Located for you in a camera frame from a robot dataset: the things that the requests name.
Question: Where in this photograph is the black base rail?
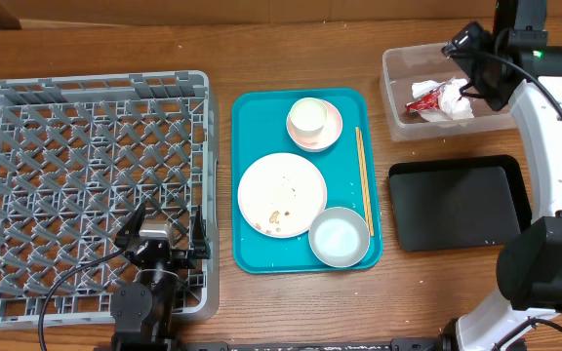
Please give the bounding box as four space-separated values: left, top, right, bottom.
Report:
183 337 439 351

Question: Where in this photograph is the pink shallow bowl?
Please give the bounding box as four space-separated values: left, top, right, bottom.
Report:
286 98 343 152

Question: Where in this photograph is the black rectangular tray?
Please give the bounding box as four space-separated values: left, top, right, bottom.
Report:
388 155 532 252

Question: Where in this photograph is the grey plastic dish rack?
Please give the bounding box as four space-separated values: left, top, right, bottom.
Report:
0 70 220 330

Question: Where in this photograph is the grey white small bowl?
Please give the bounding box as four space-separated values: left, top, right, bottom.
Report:
308 207 371 268

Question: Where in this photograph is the cream white cup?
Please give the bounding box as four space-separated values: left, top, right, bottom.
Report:
289 97 328 139

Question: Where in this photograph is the teal plastic serving tray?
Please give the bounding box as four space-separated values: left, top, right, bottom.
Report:
231 88 383 274

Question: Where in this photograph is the large white dirty plate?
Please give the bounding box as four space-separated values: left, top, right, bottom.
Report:
237 152 328 239

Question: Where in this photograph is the white napkin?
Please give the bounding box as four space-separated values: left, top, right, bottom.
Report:
410 78 474 123

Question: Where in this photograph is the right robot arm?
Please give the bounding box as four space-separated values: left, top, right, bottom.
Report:
434 0 562 350

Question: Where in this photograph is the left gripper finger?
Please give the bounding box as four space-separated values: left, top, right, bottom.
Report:
190 206 211 259
113 202 145 248

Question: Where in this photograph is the red snack wrapper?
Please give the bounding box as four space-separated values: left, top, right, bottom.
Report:
406 87 442 113

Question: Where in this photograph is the clear plastic waste bin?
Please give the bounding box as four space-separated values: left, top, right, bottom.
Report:
380 43 516 141

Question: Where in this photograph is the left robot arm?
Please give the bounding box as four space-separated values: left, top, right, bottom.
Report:
110 205 211 350

